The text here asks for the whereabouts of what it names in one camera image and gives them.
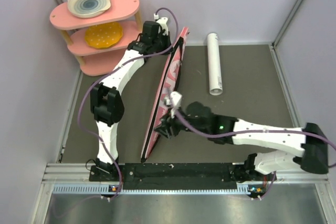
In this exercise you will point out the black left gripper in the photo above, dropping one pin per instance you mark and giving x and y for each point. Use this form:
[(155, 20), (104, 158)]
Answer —
[(167, 39)]

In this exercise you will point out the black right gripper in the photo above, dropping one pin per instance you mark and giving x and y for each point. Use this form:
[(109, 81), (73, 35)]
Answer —
[(168, 121)]

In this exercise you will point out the pink racket bag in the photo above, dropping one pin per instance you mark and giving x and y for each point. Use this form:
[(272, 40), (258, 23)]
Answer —
[(169, 82)]

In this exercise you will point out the white shuttlecock tube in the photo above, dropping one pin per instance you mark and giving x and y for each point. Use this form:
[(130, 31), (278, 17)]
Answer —
[(214, 65)]

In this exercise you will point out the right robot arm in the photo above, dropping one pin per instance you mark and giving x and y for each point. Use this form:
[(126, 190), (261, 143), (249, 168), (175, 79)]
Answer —
[(305, 148)]

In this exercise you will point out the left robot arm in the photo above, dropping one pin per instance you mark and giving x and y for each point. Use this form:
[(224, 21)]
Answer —
[(106, 103)]

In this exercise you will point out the yellow dotted plate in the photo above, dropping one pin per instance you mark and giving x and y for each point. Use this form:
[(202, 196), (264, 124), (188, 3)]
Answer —
[(104, 35)]

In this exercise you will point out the pink three-tier wooden shelf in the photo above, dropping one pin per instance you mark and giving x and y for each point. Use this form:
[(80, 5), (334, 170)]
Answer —
[(96, 62)]

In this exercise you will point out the white blue ceramic bowl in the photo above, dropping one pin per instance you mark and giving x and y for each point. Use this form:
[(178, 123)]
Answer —
[(88, 8)]

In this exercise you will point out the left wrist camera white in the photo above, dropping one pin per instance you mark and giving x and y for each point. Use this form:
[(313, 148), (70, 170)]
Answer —
[(163, 23)]

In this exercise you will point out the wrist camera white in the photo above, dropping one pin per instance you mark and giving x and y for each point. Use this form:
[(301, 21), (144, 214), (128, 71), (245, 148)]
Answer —
[(173, 102), (163, 23)]

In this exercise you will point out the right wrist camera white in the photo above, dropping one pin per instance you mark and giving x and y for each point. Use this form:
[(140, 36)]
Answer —
[(173, 102)]

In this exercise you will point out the grey slotted cable duct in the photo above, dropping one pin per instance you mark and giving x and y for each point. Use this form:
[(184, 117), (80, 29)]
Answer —
[(105, 189)]

